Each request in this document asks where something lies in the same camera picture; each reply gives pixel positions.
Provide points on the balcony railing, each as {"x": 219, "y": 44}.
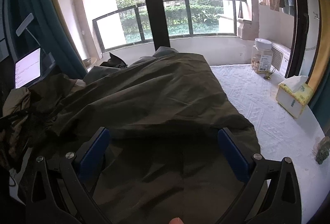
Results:
{"x": 185, "y": 18}

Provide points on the person right hand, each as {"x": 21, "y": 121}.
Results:
{"x": 176, "y": 220}

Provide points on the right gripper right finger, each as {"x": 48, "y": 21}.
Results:
{"x": 271, "y": 191}

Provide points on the teal left curtain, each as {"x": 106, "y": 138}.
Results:
{"x": 48, "y": 27}

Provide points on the white bar lamp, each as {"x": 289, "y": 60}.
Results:
{"x": 24, "y": 27}

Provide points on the olive green jacket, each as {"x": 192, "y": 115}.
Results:
{"x": 163, "y": 115}

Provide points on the yellow tissue box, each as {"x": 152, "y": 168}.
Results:
{"x": 294, "y": 94}

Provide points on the black window frame post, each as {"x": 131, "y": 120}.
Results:
{"x": 157, "y": 19}

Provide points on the yellow teal right curtain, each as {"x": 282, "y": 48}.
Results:
{"x": 319, "y": 78}

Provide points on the glowing tablet screen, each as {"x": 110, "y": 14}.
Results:
{"x": 28, "y": 68}

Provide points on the clear plastic jar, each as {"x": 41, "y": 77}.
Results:
{"x": 261, "y": 58}

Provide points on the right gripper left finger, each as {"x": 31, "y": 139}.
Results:
{"x": 62, "y": 189}

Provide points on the white bed cover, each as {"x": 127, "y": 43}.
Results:
{"x": 278, "y": 133}

